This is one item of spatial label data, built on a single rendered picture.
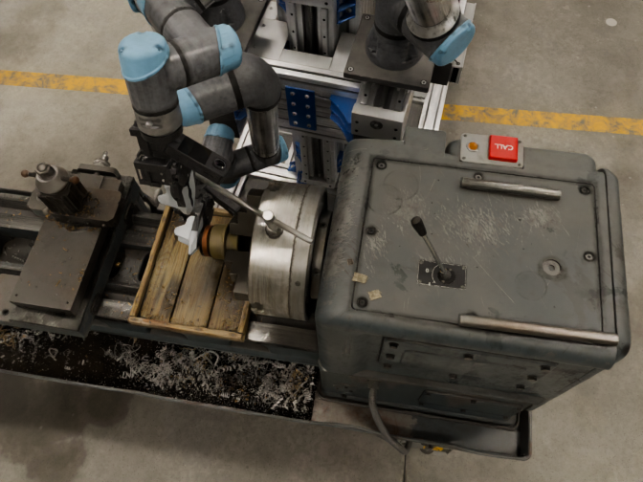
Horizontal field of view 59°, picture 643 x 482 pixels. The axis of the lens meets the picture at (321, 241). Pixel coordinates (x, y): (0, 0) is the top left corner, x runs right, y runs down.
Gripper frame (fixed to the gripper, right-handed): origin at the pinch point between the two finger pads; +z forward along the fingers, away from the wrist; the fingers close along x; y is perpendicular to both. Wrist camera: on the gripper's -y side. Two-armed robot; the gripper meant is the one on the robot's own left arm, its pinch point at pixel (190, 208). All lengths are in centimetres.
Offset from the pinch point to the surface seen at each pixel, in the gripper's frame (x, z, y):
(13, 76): -163, 92, 167
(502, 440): 0, 80, -80
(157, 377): 1, 75, 23
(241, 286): 1.4, 21.5, -8.5
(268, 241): -1.6, 8.5, -14.7
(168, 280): -11.1, 41.3, 16.6
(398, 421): 0, 80, -50
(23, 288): 1, 36, 49
